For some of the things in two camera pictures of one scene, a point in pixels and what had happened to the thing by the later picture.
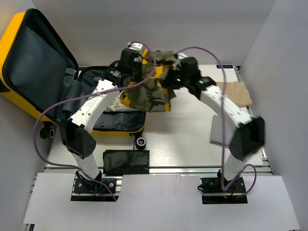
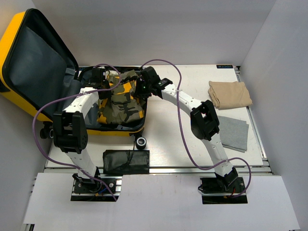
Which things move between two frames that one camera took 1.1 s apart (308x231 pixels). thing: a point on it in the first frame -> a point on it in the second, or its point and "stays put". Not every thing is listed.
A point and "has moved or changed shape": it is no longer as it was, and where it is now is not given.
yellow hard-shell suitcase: x=40 y=76 stays put
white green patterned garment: x=115 y=105 has moved or changed shape
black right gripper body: x=176 y=80 -> x=144 y=88
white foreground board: x=154 y=202 stays put
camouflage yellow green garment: x=147 y=93 -> x=121 y=108
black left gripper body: x=135 y=72 -> x=108 y=94
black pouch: x=125 y=161 stays put
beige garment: x=237 y=92 stays put
